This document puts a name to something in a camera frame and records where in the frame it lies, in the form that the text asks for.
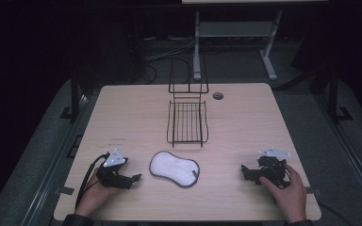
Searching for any black cable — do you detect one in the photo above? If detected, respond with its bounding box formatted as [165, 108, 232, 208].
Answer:
[74, 152, 111, 211]

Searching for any black frame post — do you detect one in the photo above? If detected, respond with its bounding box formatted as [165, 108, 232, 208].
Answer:
[326, 67, 354, 124]
[59, 72, 81, 123]

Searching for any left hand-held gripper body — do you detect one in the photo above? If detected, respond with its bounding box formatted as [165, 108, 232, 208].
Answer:
[95, 148, 134, 190]

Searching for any person's right hand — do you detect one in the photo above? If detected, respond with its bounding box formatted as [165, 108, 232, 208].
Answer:
[258, 163, 308, 224]

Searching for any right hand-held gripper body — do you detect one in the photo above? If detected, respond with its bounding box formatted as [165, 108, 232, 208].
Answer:
[252, 146, 292, 189]

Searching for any bundle of floor cables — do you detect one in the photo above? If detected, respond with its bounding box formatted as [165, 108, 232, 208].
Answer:
[138, 37, 202, 84]

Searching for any white sponge with dark edge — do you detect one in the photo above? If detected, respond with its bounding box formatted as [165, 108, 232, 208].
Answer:
[148, 150, 201, 188]

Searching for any grey metal stand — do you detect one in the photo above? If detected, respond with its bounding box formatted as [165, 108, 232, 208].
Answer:
[191, 8, 285, 82]

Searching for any person's left hand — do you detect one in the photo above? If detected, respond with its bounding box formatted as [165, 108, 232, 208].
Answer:
[74, 171, 121, 218]

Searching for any black wire rack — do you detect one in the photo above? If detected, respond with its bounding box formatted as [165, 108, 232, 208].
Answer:
[166, 53, 209, 149]

